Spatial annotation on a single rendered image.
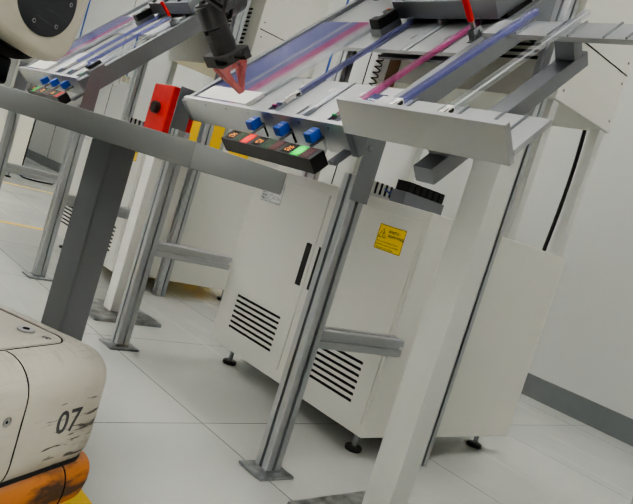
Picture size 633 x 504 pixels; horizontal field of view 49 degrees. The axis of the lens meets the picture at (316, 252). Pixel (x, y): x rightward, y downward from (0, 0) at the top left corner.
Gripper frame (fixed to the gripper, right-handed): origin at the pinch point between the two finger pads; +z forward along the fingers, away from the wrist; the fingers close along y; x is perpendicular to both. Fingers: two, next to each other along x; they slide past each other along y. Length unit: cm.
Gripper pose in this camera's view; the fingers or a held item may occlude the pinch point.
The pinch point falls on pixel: (240, 89)
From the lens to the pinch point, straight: 161.1
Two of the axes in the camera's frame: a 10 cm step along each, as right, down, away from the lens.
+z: 3.1, 8.0, 5.1
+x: -7.2, 5.5, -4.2
